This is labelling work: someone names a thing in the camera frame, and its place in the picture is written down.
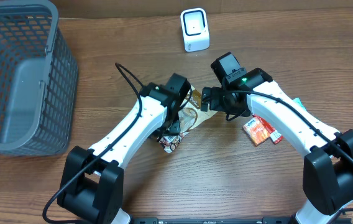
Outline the white barcode scanner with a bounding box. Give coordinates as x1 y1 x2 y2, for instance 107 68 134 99
180 7 210 52

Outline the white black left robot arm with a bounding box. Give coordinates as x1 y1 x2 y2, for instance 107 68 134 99
57 73 191 224

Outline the orange Kleenex tissue pack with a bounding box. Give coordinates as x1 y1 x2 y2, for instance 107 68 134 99
243 117 270 146

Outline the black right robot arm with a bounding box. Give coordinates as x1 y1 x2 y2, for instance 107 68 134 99
201 52 353 223

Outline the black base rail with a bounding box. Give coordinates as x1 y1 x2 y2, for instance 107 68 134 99
131 217 295 224

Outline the beige Pantree snack pouch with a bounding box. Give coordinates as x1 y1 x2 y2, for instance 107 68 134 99
160 86 216 153

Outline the grey plastic mesh basket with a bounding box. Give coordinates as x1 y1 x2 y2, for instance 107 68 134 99
0 1 79 156

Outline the teal wet wipes pack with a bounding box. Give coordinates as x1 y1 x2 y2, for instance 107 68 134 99
293 98 306 110

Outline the red stick sachet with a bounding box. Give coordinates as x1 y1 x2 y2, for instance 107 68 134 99
253 114 283 144

